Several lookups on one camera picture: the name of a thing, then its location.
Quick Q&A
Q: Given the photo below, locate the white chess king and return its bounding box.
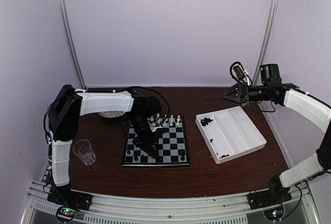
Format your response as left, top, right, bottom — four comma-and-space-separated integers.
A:
169, 115, 174, 124

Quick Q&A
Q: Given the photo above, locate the clear drinking glass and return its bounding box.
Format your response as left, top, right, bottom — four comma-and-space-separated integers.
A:
72, 139, 96, 166

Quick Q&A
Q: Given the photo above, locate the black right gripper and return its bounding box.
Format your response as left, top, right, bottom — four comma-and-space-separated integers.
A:
221, 82, 270, 106

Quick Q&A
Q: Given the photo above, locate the floral ceramic plate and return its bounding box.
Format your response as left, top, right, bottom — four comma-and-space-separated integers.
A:
98, 111, 125, 118

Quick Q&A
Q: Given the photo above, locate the aluminium frame post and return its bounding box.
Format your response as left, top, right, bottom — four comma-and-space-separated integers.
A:
58, 0, 86, 89
257, 0, 282, 67

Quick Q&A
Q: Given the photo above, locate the right aluminium frame post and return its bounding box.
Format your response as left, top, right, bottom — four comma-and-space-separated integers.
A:
257, 0, 282, 67

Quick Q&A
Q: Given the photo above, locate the black white chessboard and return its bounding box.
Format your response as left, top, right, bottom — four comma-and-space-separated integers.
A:
122, 115, 190, 167

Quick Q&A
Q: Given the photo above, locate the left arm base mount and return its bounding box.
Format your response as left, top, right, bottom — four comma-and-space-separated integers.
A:
47, 192, 93, 222

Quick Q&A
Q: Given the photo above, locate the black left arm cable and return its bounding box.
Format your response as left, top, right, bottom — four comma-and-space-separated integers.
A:
134, 86, 170, 121

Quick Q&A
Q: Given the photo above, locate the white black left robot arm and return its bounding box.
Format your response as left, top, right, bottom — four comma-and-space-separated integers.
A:
43, 84, 161, 205

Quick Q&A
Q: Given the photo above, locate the left aluminium frame post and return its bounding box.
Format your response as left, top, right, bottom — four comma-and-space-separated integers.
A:
58, 0, 86, 89

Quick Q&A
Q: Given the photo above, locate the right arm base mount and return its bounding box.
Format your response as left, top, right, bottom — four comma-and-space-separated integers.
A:
247, 189, 292, 222

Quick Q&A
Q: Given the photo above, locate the black chess pieces pile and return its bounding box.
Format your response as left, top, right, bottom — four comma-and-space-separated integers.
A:
200, 117, 213, 127

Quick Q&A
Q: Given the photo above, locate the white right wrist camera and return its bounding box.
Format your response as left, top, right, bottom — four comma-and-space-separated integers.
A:
230, 62, 253, 86

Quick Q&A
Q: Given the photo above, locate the front aluminium rail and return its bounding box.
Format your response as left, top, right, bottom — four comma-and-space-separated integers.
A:
20, 190, 319, 224

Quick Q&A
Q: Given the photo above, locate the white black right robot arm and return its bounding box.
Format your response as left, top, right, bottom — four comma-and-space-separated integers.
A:
222, 62, 330, 204

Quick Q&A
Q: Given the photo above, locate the white plastic tray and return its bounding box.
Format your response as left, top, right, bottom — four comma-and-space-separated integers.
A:
195, 107, 267, 165

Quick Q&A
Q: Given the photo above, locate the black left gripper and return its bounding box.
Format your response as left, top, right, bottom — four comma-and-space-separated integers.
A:
127, 112, 161, 159

